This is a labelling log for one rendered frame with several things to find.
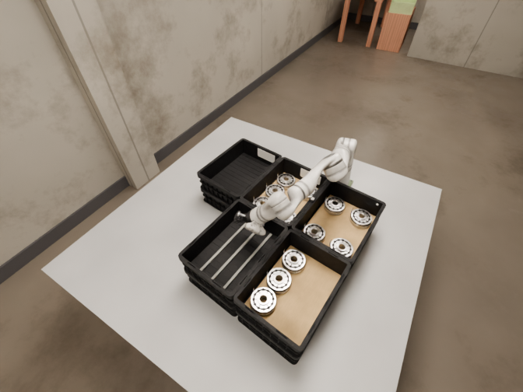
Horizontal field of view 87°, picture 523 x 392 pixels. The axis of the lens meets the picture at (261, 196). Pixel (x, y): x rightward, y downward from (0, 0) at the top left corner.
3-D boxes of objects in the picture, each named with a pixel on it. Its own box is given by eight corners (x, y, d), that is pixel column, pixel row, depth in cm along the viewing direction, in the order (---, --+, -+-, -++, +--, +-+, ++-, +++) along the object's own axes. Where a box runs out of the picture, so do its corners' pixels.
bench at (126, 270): (236, 178, 278) (231, 117, 226) (400, 249, 222) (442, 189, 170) (102, 318, 186) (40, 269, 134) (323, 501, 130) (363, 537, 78)
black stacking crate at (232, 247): (240, 213, 143) (238, 198, 135) (287, 242, 131) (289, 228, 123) (182, 269, 122) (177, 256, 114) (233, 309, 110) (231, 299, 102)
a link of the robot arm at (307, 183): (299, 179, 99) (310, 199, 101) (342, 148, 112) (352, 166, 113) (285, 183, 107) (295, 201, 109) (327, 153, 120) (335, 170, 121)
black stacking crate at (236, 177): (243, 152, 177) (242, 138, 169) (282, 171, 165) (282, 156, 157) (199, 188, 156) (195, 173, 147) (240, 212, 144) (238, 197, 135)
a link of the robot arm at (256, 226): (243, 229, 109) (250, 225, 104) (250, 204, 114) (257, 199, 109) (262, 236, 112) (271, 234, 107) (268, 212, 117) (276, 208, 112)
